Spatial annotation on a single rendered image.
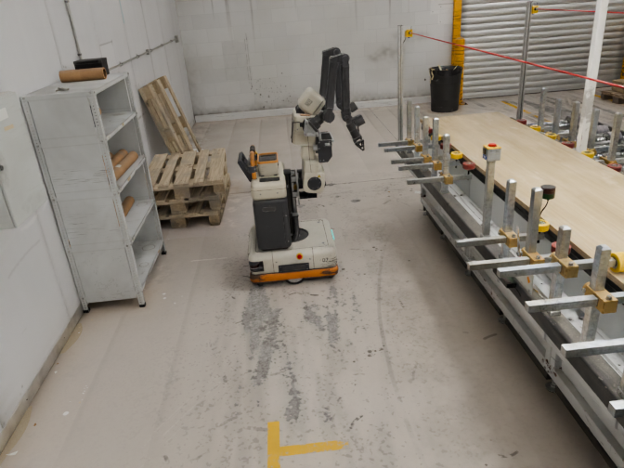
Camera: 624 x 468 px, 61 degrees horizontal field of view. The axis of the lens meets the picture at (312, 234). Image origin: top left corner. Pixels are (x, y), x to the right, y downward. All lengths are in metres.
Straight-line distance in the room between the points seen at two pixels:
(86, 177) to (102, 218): 0.29
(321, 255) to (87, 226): 1.64
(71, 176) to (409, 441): 2.60
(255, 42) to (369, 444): 7.99
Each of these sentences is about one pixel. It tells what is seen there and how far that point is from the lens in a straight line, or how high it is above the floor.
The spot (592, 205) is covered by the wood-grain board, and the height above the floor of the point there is 0.90.
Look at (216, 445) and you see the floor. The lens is 2.84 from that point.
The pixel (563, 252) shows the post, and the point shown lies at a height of 1.00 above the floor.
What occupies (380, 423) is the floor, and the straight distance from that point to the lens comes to 2.84.
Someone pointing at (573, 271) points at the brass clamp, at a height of 0.95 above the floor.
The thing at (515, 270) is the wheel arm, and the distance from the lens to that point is 2.20.
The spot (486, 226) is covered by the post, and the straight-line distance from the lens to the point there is 3.00.
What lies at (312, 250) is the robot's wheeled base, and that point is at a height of 0.27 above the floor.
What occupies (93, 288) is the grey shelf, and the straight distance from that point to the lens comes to 4.08.
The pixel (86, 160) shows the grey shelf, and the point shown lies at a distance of 3.69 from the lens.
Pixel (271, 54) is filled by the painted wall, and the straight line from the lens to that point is 9.77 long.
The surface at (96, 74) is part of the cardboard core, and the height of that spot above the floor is 1.59.
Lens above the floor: 2.00
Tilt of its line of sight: 25 degrees down
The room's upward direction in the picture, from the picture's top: 4 degrees counter-clockwise
